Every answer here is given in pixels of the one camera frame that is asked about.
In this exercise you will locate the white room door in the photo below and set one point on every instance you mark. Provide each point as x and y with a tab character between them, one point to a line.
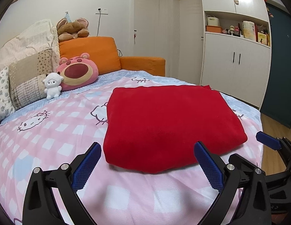
173	30

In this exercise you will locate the brown plush bear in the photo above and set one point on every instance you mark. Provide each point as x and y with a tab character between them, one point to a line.
71	30

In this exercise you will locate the red sweater with yellow collar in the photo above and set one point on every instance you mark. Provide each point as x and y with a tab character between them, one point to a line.
154	129

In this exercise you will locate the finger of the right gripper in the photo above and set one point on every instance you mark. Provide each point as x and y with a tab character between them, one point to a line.
268	140

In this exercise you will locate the cream folded blanket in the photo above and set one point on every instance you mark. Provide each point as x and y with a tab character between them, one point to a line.
40	36

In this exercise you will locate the white floral pillow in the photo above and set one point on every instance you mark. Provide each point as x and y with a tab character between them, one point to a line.
6	106

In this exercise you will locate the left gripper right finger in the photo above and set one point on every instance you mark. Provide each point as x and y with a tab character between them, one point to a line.
223	177

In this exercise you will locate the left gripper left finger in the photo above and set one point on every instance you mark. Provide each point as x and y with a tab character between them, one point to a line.
40	206

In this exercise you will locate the yellow box on shelf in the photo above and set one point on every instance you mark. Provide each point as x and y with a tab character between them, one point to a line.
263	38

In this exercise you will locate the dark teal door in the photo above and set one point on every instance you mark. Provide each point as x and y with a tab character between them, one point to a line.
277	101

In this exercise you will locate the white wardrobe cabinet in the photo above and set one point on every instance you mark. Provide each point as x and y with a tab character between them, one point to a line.
232	64

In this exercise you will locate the beige patchwork pillow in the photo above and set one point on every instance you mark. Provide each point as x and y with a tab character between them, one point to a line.
26	78

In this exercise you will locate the orange storage box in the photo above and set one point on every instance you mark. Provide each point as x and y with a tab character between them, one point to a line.
214	29

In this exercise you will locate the pink bear face cushion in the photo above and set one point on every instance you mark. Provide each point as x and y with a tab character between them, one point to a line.
77	72

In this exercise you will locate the white plush sheep toy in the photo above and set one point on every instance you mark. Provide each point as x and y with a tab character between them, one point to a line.
52	84

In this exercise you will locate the orange bed frame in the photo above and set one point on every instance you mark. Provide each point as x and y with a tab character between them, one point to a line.
104	54

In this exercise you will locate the white paper towel pack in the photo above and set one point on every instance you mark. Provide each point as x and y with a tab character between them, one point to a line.
248	29

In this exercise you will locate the white storage basket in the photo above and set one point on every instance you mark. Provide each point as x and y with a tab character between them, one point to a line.
213	21

